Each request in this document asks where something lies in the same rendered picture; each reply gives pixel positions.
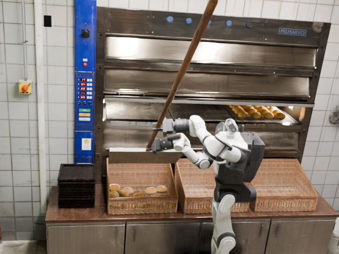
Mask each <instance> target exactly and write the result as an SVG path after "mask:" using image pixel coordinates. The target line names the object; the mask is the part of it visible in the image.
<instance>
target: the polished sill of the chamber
mask: <svg viewBox="0 0 339 254"><path fill-rule="evenodd" d="M157 121H158V120H155V119H112V118H103V125H132V126H156V125H152V123H153V122H157ZM204 122H205V126H206V127H208V128H216V127H217V125H218V124H219V123H220V122H224V123H225V121H204ZM235 123H236V125H237V126H238V128H242V125H243V124H244V128H259V129H301V128H302V125H301V124H300V123H288V122H244V121H235Z"/></svg>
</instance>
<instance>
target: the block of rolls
mask: <svg viewBox="0 0 339 254"><path fill-rule="evenodd" d="M229 106H230V108H232V110H233V111H234V112H235V114H238V117H241V118H246V117H248V114H250V115H251V117H252V118H260V117H261V115H263V117H264V118H273V117H274V115H275V117H276V118H285V117H286V115H285V114H284V113H283V112H282V111H281V110H279V109H278V108H277V107H275V106H272V107H269V106H255V105H241V106H239V105H233V106H231V105H229ZM253 106H254V107H253ZM243 108H244V109H243ZM256 109H257V110H256ZM245 111H247V112H248V113H247V112H245ZM259 112H260V113H259ZM271 112H272V113H271Z"/></svg>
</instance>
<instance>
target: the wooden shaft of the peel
mask: <svg viewBox="0 0 339 254"><path fill-rule="evenodd" d="M217 3H218V0H209V1H208V4H207V6H206V8H205V11H204V13H203V15H202V18H201V20H200V23H199V25H198V27H197V30H196V32H195V34H194V37H193V39H192V41H191V44H190V46H189V48H188V51H187V53H186V56H185V58H184V60H183V63H182V65H181V67H180V70H179V72H178V74H177V77H176V79H175V81H174V84H173V86H172V88H171V91H170V93H169V95H168V98H167V100H166V102H165V105H164V107H163V110H162V112H161V114H160V117H159V119H158V121H157V124H156V126H155V129H157V128H160V127H161V125H162V122H163V120H164V118H165V116H166V114H167V112H168V109H169V107H170V105H171V103H172V101H173V99H174V97H175V94H176V92H177V90H178V88H179V86H180V84H181V81H182V79H183V77H184V75H185V73H186V71H187V68H188V66H189V64H190V62H191V60H192V58H193V55H194V53H195V51H196V49H197V47H198V45H199V42H200V40H201V38H202V36H203V34H204V32H205V29H206V27H207V25H208V23H209V21H210V19H211V16H212V14H213V12H214V10H215V8H216V6H217ZM157 133H158V131H153V133H152V135H151V138H150V140H149V143H148V145H147V147H148V148H151V146H152V144H153V142H154V140H155V138H156V135H157Z"/></svg>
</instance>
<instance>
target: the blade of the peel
mask: <svg viewBox="0 0 339 254"><path fill-rule="evenodd" d="M182 155H183V152H182V151H176V150H174V149H171V150H163V151H161V152H159V153H158V154H155V155H154V154H153V152H152V150H151V151H150V152H146V148H110V149H109V159H108V163H177V162H178V160H179V159H180V158H181V156H182Z"/></svg>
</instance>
